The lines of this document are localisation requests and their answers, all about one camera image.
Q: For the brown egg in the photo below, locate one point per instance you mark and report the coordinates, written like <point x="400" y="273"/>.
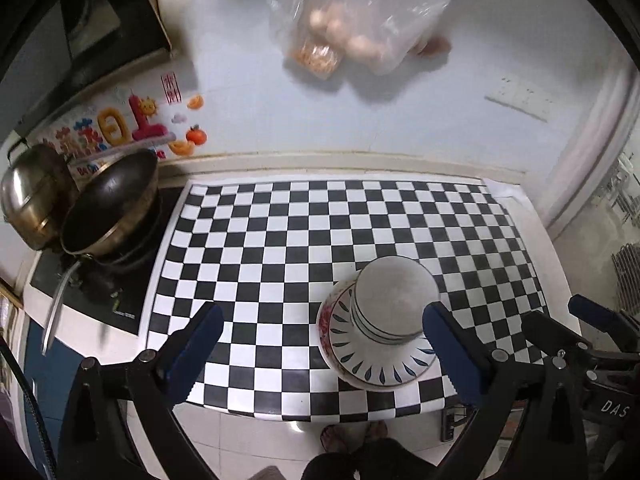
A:
<point x="365" y="49"/>
<point x="340" y="22"/>
<point x="320" y="20"/>

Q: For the colourful wall stickers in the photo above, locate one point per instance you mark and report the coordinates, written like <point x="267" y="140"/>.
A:
<point x="125" y="127"/>

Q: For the person's right foot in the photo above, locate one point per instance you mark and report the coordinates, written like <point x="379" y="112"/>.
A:
<point x="377" y="431"/>

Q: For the stainless steel pot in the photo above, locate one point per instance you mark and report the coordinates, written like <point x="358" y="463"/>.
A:
<point x="30" y="195"/>

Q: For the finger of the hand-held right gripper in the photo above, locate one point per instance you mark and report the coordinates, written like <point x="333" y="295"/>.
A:
<point x="595" y="315"/>
<point x="555" y="337"/>

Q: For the dark wok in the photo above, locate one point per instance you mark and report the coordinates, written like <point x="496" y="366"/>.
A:
<point x="110" y="205"/>

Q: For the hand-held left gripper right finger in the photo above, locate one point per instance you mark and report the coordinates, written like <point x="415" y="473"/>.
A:
<point x="452" y="350"/>

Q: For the person's dark trousers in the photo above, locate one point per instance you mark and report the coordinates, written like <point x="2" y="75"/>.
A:
<point x="370" y="462"/>

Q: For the black and white checkered mat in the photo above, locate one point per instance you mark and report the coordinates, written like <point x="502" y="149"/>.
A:
<point x="280" y="240"/>

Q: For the white wall socket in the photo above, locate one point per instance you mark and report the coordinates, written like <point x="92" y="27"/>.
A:
<point x="517" y="101"/>

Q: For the black stove top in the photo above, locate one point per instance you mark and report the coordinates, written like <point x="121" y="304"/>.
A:
<point x="135" y="280"/>

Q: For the person's left foot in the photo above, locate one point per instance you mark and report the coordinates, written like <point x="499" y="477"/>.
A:
<point x="334" y="437"/>

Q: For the black range hood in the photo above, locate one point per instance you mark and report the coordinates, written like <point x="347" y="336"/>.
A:
<point x="75" y="20"/>

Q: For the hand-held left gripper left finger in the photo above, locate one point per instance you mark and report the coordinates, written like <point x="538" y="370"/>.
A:
<point x="200" y="355"/>

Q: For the white bowl with striped rim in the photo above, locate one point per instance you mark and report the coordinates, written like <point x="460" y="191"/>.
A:
<point x="395" y="295"/>

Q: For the white plate with blue leaves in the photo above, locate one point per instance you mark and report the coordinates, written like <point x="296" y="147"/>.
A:
<point x="382" y="366"/>

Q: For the blue cabinet front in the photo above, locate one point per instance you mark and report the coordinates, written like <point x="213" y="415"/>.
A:
<point x="47" y="400"/>

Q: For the orange snack packet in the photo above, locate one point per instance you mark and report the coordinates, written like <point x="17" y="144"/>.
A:
<point x="317" y="57"/>

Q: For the person's foot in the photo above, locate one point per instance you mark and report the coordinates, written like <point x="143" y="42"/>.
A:
<point x="377" y="431"/>
<point x="334" y="437"/>

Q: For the clear plastic bag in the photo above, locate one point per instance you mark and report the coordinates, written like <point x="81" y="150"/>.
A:
<point x="400" y="5"/>

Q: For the white bowl with pink flowers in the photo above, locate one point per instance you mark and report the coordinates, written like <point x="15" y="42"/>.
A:
<point x="324" y="321"/>

